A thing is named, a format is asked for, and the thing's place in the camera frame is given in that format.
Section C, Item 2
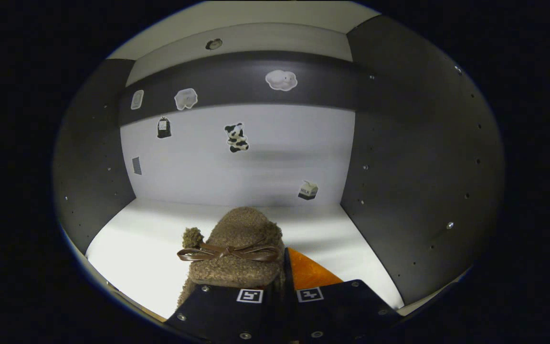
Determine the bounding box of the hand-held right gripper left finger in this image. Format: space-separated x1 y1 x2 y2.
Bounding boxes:
164 285 283 343

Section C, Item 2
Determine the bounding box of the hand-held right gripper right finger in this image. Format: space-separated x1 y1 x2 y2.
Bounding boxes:
282 247 403 344

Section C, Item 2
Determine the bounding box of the brown fluffy shoe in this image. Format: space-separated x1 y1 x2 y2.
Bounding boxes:
176 206 286 311

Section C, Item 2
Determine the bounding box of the white shoe cabinet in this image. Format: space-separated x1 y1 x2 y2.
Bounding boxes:
53 0 505 330

